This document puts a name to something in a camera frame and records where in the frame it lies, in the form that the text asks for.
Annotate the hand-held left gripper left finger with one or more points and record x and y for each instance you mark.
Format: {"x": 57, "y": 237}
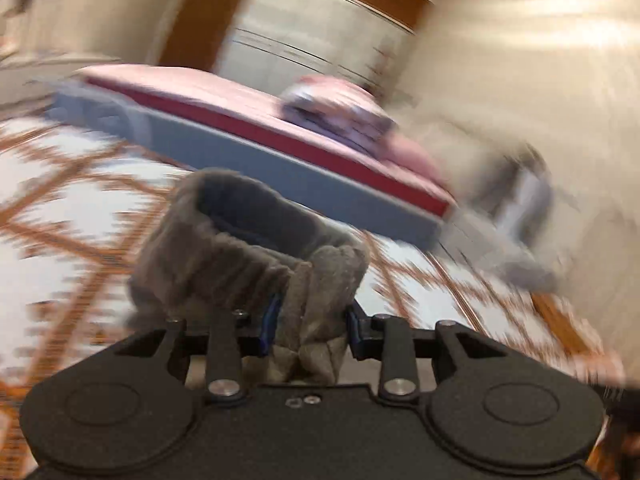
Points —
{"x": 272, "y": 325}

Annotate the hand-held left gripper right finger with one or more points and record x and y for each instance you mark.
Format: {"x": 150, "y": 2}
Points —
{"x": 356, "y": 332}

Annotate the grey pants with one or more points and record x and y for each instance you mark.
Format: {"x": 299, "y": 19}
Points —
{"x": 240, "y": 260}

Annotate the pink pillow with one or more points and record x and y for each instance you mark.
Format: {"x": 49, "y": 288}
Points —
{"x": 410, "y": 160}

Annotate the pink bed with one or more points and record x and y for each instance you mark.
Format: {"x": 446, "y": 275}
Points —
{"x": 260, "y": 125}

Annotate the white cardboard box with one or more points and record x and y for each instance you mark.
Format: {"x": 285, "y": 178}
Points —
{"x": 522, "y": 205}

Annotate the folded floral quilt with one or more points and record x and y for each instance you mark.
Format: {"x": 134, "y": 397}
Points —
{"x": 335, "y": 110}

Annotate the orange patterned bedsheet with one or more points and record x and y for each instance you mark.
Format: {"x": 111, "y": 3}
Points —
{"x": 65, "y": 220}

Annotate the white sliding-door wardrobe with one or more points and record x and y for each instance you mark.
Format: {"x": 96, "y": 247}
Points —
{"x": 320, "y": 25}

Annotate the brown wooden door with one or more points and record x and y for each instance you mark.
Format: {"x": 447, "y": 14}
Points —
{"x": 200, "y": 20}

